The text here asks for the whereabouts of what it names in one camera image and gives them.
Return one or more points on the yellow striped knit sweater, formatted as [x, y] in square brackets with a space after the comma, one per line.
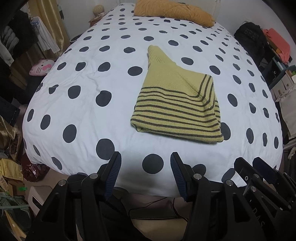
[177, 102]

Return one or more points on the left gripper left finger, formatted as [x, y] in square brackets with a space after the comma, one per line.
[108, 174]

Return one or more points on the gold curtain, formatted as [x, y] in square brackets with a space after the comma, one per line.
[49, 13]

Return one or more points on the hanging clothes rack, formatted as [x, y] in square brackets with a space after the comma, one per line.
[20, 24]

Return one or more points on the white drawer cabinet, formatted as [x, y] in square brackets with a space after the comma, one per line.
[281, 87]

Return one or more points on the black backpack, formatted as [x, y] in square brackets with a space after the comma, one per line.
[251, 37]

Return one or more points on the mustard yellow pillow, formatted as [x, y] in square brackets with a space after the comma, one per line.
[174, 10]

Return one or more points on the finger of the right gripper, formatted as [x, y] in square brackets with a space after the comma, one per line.
[245, 170]
[263, 168]

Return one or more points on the pink cat plush cushion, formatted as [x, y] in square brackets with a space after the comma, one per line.
[42, 68]

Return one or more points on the orange folded cloth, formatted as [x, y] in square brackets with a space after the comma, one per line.
[279, 44]

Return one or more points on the beige round plush toy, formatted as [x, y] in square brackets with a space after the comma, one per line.
[98, 12]

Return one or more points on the white polka dot duvet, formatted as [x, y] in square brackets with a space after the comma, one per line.
[81, 113]

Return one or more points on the red plastic bag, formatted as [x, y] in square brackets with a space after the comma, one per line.
[33, 172]

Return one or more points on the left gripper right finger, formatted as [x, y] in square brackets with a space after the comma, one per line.
[184, 177]

